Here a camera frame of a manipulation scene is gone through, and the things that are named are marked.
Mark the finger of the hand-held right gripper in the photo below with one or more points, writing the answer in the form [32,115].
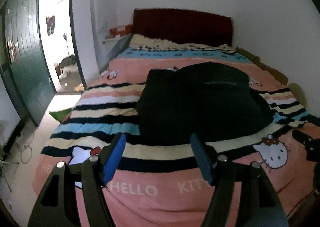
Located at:
[302,138]

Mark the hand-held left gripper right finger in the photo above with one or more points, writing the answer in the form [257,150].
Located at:
[202,159]

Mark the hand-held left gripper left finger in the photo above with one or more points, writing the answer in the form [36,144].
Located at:
[113,159]

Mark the black garment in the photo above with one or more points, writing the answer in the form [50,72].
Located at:
[200,107]

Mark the striped cartoon print blanket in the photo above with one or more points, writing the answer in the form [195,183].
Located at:
[150,192]

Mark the green bag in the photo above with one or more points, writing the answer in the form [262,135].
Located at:
[61,115]

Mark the olive brown bed edge padding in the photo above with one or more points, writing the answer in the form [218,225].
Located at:
[272,71]

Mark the floor lamp stand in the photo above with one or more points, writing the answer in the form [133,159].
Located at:
[67,44]

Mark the green door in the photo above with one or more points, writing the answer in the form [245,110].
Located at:
[27,66]

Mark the orange box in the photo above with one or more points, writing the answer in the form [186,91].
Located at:
[121,30]

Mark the dark red headboard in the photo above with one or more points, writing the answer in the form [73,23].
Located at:
[182,26]

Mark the white wall shelf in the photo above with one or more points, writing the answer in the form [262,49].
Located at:
[112,39]

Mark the wall poster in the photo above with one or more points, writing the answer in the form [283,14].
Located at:
[50,25]

